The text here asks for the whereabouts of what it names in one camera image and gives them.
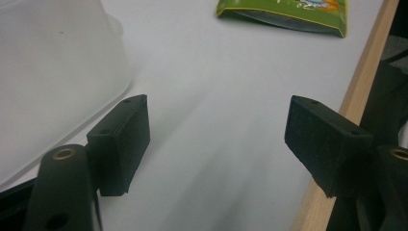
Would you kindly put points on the black metal stand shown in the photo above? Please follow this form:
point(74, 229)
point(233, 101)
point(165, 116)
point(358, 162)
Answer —
point(386, 102)

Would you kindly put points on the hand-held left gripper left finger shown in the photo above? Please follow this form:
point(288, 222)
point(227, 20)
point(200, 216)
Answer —
point(120, 144)

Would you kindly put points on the translucent white plastic container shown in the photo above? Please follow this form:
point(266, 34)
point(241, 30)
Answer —
point(54, 80)

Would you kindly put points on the green snack pouch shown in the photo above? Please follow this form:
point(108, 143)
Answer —
point(295, 12)

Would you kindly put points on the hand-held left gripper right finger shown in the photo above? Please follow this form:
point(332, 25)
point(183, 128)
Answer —
point(324, 144)

